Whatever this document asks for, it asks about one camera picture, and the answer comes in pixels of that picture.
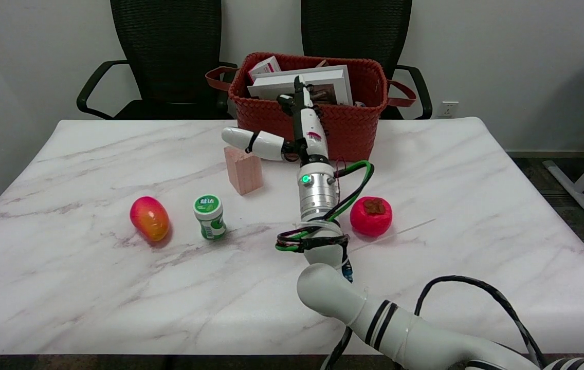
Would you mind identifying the black braided hanging cable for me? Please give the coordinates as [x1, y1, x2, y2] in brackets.
[321, 327, 353, 370]

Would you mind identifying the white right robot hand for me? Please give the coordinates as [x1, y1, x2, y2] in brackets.
[221, 75, 332, 166]

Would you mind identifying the pink white small box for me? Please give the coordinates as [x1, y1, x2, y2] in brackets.
[247, 56, 282, 83]

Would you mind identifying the green white gum bottle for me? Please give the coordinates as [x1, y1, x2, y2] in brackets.
[193, 194, 227, 241]

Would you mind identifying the red yellow toy mango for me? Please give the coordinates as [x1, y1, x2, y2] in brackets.
[130, 196, 170, 242]

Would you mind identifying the white zip tie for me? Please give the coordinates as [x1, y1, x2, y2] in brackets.
[349, 218, 436, 252]

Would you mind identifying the green and black cable bundle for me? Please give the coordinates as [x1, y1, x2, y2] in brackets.
[275, 160, 375, 253]

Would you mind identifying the red woven basket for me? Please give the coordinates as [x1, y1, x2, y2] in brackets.
[206, 52, 417, 164]

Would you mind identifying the red toy persimmon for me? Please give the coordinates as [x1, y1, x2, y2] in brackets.
[350, 196, 393, 237]

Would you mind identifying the wooden rectangular block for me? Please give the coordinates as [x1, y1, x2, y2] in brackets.
[224, 146, 264, 196]

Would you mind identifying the black braided looping cable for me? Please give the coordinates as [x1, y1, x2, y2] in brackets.
[414, 275, 548, 368]

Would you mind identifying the black mesh office chair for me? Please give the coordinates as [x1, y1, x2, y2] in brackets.
[301, 0, 433, 120]
[77, 0, 239, 120]

